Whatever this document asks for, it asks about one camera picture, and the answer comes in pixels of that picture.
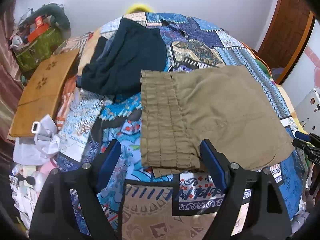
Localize khaki pants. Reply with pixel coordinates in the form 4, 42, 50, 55
140, 66, 293, 177

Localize white wardrobe sliding door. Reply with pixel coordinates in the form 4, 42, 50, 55
281, 20, 320, 107

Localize white crumpled paper bag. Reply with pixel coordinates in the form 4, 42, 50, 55
13, 114, 60, 166

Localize blue patchwork bedspread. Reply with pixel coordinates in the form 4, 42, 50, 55
56, 12, 302, 239

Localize wooden lap desk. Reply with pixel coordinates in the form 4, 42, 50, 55
9, 49, 79, 138

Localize wooden door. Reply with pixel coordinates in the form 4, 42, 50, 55
258, 0, 315, 85

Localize striped red curtain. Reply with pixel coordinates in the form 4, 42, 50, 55
1, 0, 23, 163

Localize dark navy garment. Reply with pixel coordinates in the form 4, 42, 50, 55
79, 18, 167, 96

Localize green storage bag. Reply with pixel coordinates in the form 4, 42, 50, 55
15, 27, 64, 73

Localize orange box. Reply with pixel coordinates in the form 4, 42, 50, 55
28, 16, 50, 42

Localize grey plush toy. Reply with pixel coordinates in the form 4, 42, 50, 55
21, 3, 71, 30

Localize yellow headboard cushion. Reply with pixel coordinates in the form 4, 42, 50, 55
125, 3, 153, 14

